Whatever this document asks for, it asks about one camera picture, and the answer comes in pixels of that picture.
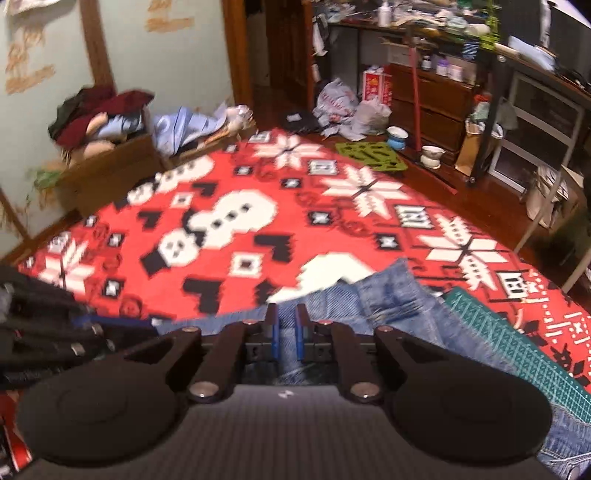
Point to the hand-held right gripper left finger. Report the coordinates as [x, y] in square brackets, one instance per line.
[275, 339]

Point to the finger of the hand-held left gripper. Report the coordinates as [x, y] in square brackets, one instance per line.
[64, 357]
[92, 328]

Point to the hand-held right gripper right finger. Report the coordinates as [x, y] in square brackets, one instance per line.
[299, 339]

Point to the blue denim jeans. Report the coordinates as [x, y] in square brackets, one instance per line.
[369, 295]

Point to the red patterned blanket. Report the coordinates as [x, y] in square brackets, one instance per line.
[277, 207]

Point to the large printed cardboard box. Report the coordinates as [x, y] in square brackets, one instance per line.
[111, 180]

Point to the green perforated mat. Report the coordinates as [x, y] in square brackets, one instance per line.
[369, 157]

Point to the dark red cloth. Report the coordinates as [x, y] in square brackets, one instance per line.
[92, 108]

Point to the green cutting mat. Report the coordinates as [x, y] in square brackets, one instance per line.
[508, 332]

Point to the light blue cloth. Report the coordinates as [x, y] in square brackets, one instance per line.
[184, 127]

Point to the blue and white pot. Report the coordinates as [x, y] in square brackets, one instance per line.
[397, 137]

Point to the white bowl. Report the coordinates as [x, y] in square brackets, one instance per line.
[432, 156]

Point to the white plastic bag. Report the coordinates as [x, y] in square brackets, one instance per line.
[373, 115]

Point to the printed plastic bag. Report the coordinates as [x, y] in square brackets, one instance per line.
[337, 104]

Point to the red box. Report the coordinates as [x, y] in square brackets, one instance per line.
[376, 85]

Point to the wooden drawer cabinet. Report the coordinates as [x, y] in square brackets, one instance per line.
[438, 106]

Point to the cream chair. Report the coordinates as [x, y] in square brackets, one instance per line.
[554, 230]

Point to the white fabric bag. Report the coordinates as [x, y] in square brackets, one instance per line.
[545, 198]

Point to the wooden door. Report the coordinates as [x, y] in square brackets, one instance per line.
[277, 46]

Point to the white drawer unit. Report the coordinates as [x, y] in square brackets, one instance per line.
[535, 124]

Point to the white bottle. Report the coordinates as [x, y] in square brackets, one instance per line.
[384, 14]

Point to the black desk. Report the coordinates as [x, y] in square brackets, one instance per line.
[531, 64]

